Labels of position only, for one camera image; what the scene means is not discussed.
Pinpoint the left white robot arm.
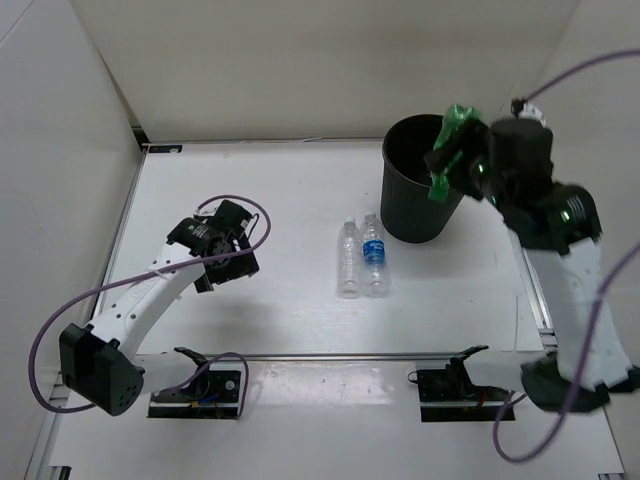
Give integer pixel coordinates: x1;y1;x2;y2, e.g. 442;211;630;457
59;199;259;416

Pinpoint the green plastic soda bottle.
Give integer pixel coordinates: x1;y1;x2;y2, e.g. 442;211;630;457
424;104;481;203

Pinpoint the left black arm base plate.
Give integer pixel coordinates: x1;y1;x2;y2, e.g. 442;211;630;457
147;360;249;420

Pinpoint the clear bottle with blue label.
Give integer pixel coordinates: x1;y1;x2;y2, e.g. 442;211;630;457
360;212;390;297

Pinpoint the black plastic waste bin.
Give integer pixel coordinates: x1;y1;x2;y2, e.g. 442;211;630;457
380;114;463;244

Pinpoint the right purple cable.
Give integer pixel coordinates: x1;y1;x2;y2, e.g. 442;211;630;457
493;47;640;462

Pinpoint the clear unlabelled plastic bottle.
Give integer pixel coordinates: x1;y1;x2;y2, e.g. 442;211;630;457
337;217;361;298

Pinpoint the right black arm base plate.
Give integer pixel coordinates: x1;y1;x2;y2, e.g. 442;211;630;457
407;345;524;423

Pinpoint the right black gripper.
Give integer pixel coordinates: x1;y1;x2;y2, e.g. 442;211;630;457
423;116;511;211

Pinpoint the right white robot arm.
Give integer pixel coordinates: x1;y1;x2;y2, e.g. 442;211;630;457
424;105;639;413

